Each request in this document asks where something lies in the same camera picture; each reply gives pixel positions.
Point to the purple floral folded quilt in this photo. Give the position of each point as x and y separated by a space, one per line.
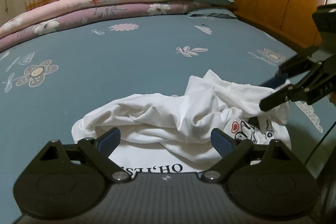
99 14

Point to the white printed long-sleeve shirt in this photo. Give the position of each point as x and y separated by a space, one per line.
171 134

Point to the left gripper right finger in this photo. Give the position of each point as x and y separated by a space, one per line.
266 181

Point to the teal floral bed sheet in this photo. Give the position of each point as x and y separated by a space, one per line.
50 82

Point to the lower teal pillow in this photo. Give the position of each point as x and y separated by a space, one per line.
213 12

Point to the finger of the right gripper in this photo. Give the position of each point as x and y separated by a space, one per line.
317 84
294 66

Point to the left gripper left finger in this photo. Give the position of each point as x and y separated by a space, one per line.
63 181

